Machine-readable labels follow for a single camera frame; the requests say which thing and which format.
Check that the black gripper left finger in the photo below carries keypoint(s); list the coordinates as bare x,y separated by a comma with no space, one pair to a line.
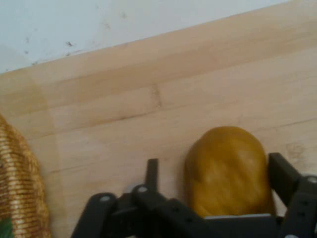
148,213

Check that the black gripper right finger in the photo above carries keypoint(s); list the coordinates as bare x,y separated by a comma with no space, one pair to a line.
299,203

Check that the brown potato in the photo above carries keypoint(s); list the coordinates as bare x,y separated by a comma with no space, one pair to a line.
227,173

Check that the wooden cutting board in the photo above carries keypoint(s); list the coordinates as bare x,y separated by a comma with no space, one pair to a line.
148,99

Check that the green bell pepper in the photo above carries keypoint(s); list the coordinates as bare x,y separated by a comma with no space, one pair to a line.
5,229

